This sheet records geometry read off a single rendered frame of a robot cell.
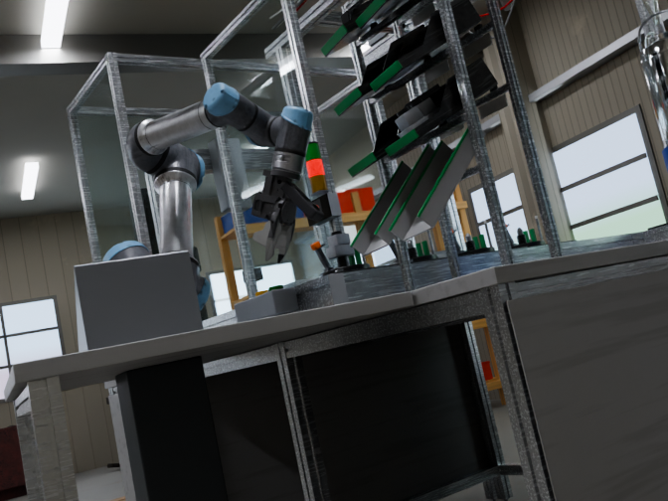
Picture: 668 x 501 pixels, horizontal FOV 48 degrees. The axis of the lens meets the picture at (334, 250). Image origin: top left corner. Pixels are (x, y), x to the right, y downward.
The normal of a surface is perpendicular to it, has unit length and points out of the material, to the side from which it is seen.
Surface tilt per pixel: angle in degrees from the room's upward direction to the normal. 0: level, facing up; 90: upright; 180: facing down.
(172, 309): 90
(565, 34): 90
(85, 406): 90
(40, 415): 90
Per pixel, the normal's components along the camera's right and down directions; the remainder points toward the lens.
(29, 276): 0.40, -0.21
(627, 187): -0.89, 0.13
